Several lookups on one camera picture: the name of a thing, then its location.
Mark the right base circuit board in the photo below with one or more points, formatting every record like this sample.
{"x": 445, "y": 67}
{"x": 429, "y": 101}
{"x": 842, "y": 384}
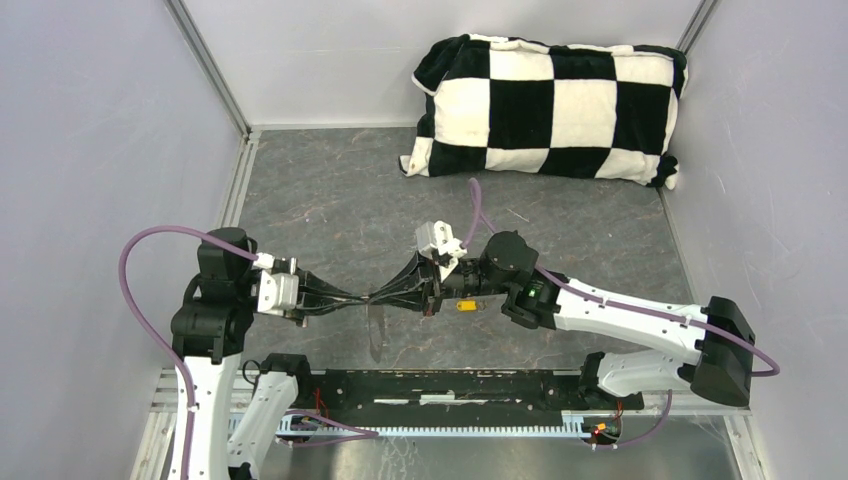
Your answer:
{"x": 607, "y": 432}

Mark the white toothed cable strip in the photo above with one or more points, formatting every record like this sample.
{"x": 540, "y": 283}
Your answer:
{"x": 570, "y": 427}

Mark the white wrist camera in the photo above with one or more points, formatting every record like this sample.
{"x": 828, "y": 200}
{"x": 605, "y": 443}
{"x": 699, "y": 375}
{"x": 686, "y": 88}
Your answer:
{"x": 437, "y": 242}
{"x": 278, "y": 285}

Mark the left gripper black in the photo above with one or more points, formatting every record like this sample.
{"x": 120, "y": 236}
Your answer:
{"x": 309, "y": 287}

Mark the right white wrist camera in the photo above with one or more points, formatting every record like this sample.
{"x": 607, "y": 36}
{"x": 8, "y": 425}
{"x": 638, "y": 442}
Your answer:
{"x": 437, "y": 242}

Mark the left base circuit board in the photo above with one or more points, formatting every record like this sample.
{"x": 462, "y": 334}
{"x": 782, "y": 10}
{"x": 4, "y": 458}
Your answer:
{"x": 305, "y": 421}

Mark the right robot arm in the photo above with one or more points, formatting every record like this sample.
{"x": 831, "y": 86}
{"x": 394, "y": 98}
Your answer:
{"x": 707, "y": 350}

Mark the black white checkered pillow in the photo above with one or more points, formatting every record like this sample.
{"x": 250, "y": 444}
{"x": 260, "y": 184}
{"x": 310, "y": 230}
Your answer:
{"x": 577, "y": 111}

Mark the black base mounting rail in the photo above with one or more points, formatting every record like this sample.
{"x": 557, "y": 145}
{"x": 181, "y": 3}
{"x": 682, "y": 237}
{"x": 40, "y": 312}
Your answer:
{"x": 455, "y": 398}

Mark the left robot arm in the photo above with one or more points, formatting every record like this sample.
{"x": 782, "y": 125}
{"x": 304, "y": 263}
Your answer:
{"x": 235, "y": 282}

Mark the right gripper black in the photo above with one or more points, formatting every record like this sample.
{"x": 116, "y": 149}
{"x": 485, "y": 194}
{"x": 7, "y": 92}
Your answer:
{"x": 416, "y": 273}

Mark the base circuit board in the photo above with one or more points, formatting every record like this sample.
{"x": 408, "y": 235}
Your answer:
{"x": 607, "y": 432}
{"x": 305, "y": 421}

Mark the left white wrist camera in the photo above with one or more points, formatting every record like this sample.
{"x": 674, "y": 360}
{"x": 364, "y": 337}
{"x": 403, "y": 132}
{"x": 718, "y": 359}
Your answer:
{"x": 278, "y": 285}

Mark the yellow key tag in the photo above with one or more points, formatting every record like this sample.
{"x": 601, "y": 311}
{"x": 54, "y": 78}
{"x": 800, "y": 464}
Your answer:
{"x": 467, "y": 305}

